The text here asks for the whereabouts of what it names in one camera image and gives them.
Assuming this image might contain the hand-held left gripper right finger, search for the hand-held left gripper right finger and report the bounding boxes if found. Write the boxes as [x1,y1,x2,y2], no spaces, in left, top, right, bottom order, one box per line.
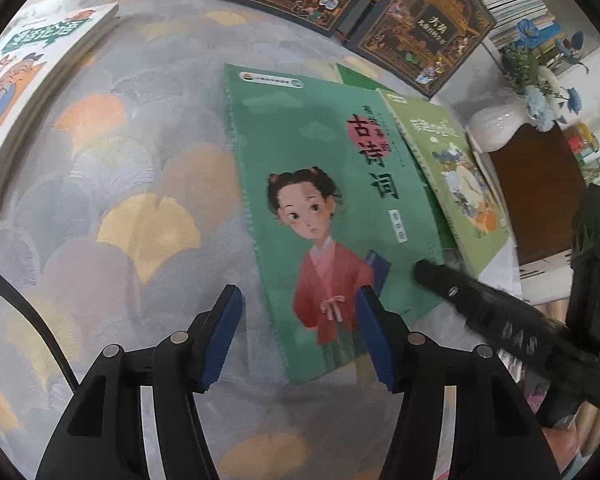
[355,285,563,480]

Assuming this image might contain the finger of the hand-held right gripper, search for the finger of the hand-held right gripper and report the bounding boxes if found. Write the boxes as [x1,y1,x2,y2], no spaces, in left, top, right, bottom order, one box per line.
[412,258,600,411]

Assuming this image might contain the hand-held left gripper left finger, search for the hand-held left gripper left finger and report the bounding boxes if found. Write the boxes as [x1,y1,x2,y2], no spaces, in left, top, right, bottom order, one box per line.
[35,284,244,480]

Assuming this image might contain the light green illustrated book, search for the light green illustrated book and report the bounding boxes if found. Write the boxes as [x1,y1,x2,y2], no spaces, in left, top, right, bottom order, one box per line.
[375,87,512,278]

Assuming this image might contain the green book with girl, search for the green book with girl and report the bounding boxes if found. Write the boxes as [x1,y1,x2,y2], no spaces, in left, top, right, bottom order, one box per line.
[223,62,448,386]

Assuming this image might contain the stack of thin books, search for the stack of thin books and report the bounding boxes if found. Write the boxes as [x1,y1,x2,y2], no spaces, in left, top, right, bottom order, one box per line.
[0,2,121,226]

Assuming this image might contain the brown wooden cabinet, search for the brown wooden cabinet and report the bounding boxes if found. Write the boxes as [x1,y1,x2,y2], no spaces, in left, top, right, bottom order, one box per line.
[485,122,588,266]

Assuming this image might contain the red jar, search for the red jar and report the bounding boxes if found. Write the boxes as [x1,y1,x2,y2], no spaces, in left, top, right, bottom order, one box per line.
[565,125,600,166]

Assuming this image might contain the beige striped cloth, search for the beige striped cloth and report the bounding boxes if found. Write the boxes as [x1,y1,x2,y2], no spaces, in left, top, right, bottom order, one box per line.
[530,295,600,466]

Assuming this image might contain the white ribbed vase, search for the white ribbed vase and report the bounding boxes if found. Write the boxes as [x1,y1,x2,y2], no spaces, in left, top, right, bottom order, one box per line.
[467,92,531,153]

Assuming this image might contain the blue white artificial flowers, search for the blue white artificial flowers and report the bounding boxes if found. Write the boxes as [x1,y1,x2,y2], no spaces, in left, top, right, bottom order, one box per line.
[500,17,591,133]

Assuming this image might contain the ginkgo patterned rug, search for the ginkgo patterned rug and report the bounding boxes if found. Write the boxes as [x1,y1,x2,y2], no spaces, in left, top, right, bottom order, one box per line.
[0,0,546,480]

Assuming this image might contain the black cable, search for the black cable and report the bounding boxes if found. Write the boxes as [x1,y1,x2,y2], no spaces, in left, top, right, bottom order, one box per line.
[0,259,81,396]

